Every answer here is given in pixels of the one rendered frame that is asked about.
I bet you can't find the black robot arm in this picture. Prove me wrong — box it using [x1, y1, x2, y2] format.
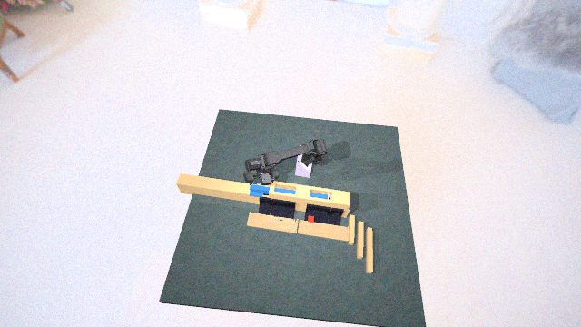
[245, 138, 327, 185]

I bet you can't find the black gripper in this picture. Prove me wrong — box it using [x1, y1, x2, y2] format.
[243, 168, 279, 186]

